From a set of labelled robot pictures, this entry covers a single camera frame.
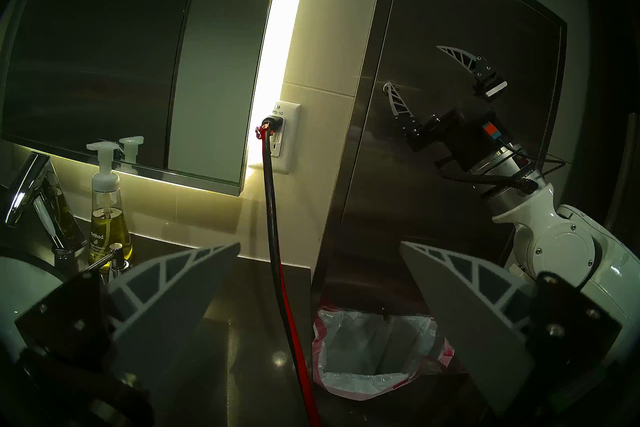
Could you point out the stainless waste bin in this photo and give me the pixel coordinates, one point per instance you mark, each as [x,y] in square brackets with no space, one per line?
[380,413]

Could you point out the stainless dispenser door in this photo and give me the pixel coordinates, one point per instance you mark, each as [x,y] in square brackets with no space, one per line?
[440,6]

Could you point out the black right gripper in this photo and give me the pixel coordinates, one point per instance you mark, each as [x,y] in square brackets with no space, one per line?
[457,138]

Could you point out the vertical white light strip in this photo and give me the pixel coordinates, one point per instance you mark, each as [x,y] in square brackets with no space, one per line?
[280,31]

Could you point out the white round sink basin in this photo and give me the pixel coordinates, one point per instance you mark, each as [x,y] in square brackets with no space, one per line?
[25,291]

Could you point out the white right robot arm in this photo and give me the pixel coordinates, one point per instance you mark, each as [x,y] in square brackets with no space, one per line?
[565,246]

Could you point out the chrome sink faucet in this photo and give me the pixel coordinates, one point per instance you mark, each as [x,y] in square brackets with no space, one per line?
[25,186]

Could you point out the white wall power outlet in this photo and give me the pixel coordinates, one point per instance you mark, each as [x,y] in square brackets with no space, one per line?
[289,141]

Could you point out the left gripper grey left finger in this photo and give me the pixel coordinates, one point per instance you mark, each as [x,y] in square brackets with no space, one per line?
[165,306]

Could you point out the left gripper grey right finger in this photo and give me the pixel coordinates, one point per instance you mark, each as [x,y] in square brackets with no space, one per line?
[480,321]

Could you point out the framed wall mirror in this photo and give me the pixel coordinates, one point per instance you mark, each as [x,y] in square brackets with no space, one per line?
[100,56]

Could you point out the small chrome soap spout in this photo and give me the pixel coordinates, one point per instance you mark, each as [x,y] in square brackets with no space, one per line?
[116,253]

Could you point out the clear pink-edged trash bag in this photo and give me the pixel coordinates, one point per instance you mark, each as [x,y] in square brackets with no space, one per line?
[370,346]

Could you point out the stainless steel cabinet panel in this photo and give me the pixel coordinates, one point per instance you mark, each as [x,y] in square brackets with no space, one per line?
[376,31]

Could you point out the yellow soap pump bottle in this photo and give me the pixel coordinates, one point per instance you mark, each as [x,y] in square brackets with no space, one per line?
[107,231]

